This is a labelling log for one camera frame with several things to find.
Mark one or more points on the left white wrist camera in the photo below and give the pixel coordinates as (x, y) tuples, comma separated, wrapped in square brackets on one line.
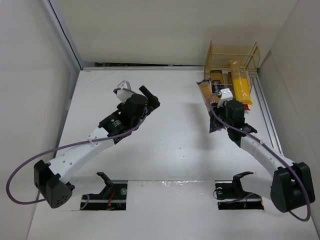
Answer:
[(123, 91)]

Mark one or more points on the orange blue pasta bag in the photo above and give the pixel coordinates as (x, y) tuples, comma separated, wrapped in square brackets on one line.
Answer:
[(205, 88)]

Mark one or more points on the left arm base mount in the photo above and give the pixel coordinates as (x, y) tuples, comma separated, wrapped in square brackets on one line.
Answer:
[(113, 197)]

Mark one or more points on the red white spaghetti bag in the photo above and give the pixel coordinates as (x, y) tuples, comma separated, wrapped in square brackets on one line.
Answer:
[(246, 106)]

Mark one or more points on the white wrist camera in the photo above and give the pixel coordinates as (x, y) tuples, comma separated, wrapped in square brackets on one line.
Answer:
[(225, 96), (123, 91)]

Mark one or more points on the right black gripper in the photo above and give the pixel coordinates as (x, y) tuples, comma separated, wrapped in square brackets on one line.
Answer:
[(219, 114)]

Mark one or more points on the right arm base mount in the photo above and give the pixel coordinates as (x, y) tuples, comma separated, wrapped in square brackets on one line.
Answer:
[(230, 197)]

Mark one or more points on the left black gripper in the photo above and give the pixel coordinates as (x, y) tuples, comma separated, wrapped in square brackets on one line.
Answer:
[(151, 100)]

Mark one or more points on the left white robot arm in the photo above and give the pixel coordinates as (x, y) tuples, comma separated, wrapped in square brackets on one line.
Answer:
[(52, 178)]

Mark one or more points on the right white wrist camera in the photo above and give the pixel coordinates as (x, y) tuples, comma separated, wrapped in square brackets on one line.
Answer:
[(225, 96)]

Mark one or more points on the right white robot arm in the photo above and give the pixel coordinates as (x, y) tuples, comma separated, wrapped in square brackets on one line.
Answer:
[(290, 185)]

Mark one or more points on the dark blue spaghetti bag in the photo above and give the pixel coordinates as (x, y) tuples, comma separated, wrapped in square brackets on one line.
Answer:
[(217, 85)]

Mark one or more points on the yellow wire shelf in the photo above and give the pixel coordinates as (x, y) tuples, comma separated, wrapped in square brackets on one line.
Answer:
[(217, 66)]

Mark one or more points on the yellow spaghetti bag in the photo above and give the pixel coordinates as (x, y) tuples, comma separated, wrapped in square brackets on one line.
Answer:
[(240, 82)]

